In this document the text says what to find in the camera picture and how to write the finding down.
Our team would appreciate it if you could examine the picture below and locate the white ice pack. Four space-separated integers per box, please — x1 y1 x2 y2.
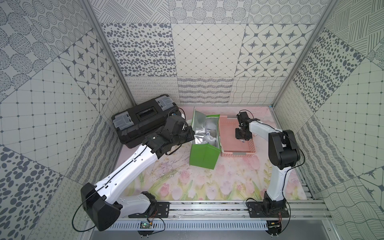
203 129 217 146

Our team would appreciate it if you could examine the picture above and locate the green insulated delivery bag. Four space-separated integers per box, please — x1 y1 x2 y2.
190 110 221 170

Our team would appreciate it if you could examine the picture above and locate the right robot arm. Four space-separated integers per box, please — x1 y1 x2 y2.
235 111 301 214

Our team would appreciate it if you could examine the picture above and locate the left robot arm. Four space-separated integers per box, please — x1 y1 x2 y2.
80 115 195 231

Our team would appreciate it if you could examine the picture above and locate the pink plastic basket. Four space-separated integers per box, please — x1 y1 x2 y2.
218 115 257 158

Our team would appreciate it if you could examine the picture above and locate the black plastic toolbox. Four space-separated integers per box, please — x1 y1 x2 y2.
112 94 182 149

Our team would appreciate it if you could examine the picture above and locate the aluminium mounting rail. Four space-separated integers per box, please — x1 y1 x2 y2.
86 200 334 222

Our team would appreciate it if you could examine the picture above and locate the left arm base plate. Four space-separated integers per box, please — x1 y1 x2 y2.
129 202 170 219

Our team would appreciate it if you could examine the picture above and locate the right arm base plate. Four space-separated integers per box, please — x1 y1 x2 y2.
246 201 290 218

